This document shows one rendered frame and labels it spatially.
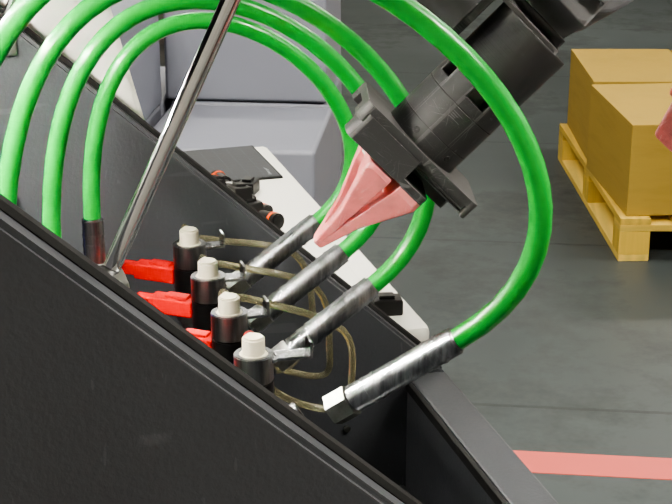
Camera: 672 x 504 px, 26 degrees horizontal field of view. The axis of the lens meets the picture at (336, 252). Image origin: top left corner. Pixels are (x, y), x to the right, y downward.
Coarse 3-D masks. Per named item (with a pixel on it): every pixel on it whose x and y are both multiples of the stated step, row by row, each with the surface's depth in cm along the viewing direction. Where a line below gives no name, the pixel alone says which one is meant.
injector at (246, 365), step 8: (272, 352) 102; (240, 360) 100; (248, 360) 100; (256, 360) 100; (264, 360) 100; (240, 368) 100; (248, 368) 100; (256, 368) 100; (264, 368) 100; (272, 368) 101; (256, 376) 100; (264, 376) 101; (272, 376) 101; (264, 384) 101; (272, 384) 102; (272, 392) 102; (296, 408) 103
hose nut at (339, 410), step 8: (336, 392) 91; (344, 392) 91; (328, 400) 91; (336, 400) 91; (344, 400) 91; (328, 408) 91; (336, 408) 91; (344, 408) 91; (352, 408) 91; (336, 416) 91; (344, 416) 91; (352, 416) 92
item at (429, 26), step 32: (32, 0) 86; (384, 0) 82; (0, 32) 87; (448, 32) 82; (0, 64) 88; (480, 64) 83; (512, 128) 83; (544, 192) 84; (544, 224) 85; (544, 256) 86; (512, 288) 87; (480, 320) 88
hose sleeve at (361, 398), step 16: (432, 336) 89; (448, 336) 88; (416, 352) 89; (432, 352) 89; (448, 352) 89; (384, 368) 90; (400, 368) 90; (416, 368) 89; (432, 368) 89; (352, 384) 91; (368, 384) 90; (384, 384) 90; (400, 384) 90; (352, 400) 91; (368, 400) 90
